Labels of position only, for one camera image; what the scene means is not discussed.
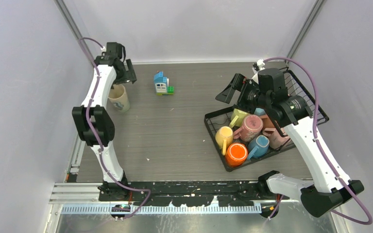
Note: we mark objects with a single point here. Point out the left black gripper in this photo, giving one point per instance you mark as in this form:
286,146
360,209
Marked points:
129,75

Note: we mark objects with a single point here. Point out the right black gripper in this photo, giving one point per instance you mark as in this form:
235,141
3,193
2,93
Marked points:
226,95

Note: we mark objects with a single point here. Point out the lime green mug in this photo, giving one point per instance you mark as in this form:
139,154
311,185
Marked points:
237,118

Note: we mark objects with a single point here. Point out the yellow mug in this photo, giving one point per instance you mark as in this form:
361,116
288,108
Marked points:
224,138

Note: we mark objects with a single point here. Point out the cream patterned mug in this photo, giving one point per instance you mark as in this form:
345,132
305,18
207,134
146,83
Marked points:
119,98

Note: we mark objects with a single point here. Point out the orange mug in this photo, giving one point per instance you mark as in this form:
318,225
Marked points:
236,154

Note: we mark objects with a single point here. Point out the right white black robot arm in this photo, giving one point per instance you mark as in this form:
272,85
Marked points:
330,186

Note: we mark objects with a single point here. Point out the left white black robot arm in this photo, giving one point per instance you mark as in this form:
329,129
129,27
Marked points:
93,123

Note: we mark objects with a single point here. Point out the blue white toy house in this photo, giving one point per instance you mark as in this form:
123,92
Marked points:
161,83

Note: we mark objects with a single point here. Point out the green toy brick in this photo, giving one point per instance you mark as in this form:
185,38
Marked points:
170,90

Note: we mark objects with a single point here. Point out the blue mug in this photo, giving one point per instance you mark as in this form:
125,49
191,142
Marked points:
258,147

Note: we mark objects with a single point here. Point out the light pink mug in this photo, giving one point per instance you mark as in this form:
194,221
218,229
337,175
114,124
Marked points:
276,141

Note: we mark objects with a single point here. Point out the black wire dish rack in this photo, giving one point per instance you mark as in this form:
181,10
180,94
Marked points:
302,96

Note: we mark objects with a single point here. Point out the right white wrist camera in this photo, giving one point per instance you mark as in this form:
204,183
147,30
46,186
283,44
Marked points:
257,67

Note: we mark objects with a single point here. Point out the aluminium rail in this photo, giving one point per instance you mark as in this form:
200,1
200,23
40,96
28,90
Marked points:
196,197

